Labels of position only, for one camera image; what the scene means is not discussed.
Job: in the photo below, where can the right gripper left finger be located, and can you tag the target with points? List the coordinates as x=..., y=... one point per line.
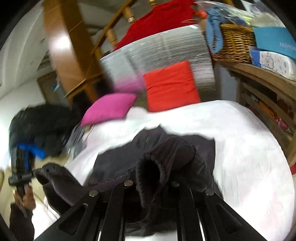
x=96, y=216

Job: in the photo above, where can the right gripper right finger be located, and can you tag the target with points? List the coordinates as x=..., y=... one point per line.
x=206, y=216

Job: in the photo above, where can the black quilted jacket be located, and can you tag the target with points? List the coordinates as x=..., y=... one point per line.
x=157, y=159

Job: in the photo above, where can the pile of dark clothes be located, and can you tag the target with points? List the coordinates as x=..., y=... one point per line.
x=45, y=126

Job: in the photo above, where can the person's left hand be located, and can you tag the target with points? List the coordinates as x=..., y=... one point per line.
x=27, y=201

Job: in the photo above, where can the blue jacket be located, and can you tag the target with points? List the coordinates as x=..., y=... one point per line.
x=31, y=152

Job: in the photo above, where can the cream leather sofa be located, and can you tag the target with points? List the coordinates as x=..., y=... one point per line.
x=43, y=208

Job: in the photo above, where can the white bed blanket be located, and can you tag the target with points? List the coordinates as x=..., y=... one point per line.
x=250, y=168

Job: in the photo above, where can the grey garment in plastic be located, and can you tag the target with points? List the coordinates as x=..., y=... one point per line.
x=77, y=140

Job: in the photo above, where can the person's dark sleeve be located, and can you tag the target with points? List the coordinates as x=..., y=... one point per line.
x=21, y=226

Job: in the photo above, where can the magenta pillow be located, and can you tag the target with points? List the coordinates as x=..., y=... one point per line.
x=113, y=106

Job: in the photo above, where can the wooden pillar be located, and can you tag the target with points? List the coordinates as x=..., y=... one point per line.
x=70, y=48

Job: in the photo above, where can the wooden shelf table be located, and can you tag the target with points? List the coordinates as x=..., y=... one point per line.
x=255, y=84

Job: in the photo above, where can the silver foil insulation board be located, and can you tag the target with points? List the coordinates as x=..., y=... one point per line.
x=126, y=66

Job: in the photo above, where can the red pillow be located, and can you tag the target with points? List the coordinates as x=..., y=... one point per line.
x=171, y=87

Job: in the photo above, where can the white patterned package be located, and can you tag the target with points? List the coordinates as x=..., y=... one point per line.
x=275, y=62

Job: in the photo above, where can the wicker basket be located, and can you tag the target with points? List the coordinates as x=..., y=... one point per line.
x=236, y=42

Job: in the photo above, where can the teal cardboard box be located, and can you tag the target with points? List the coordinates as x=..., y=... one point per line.
x=275, y=39

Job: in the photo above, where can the light blue cloth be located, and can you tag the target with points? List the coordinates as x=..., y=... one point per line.
x=214, y=36

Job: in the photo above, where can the red blanket on railing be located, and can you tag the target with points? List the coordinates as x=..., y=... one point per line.
x=163, y=17

